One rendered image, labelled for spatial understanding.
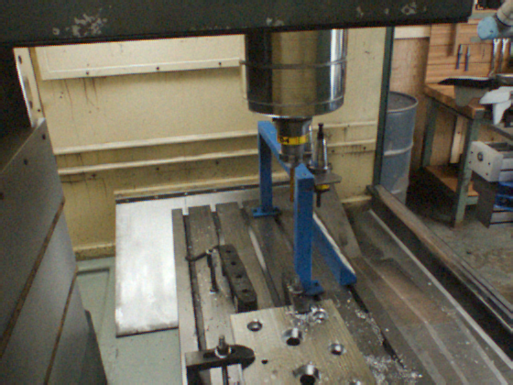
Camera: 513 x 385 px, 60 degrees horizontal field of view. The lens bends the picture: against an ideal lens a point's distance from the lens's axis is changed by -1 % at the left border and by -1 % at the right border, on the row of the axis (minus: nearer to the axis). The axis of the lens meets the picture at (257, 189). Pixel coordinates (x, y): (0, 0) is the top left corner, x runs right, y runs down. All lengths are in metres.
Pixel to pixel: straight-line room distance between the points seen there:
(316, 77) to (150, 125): 1.18
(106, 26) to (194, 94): 1.19
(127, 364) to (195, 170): 0.77
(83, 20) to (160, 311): 1.17
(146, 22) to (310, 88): 0.23
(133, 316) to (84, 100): 0.77
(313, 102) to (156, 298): 1.11
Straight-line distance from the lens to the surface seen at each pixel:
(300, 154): 0.72
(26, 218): 0.78
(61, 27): 0.55
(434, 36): 3.62
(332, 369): 0.90
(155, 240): 1.73
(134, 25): 0.54
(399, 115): 2.97
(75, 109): 1.75
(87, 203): 1.88
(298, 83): 0.62
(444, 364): 1.31
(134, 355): 1.50
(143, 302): 1.60
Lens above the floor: 1.65
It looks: 25 degrees down
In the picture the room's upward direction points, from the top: 2 degrees counter-clockwise
